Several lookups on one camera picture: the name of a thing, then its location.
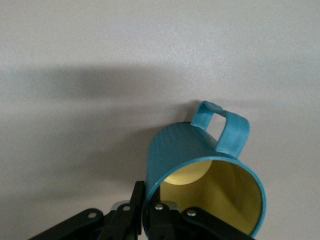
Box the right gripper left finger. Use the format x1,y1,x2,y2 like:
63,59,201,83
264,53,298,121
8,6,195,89
28,181,146,240

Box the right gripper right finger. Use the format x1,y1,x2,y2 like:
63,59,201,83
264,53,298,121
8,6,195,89
148,201,256,240

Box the teal cup yellow inside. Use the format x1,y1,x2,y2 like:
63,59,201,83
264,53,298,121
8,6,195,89
142,100,267,238

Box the brown table mat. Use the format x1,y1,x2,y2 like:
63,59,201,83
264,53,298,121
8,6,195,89
0,0,320,240

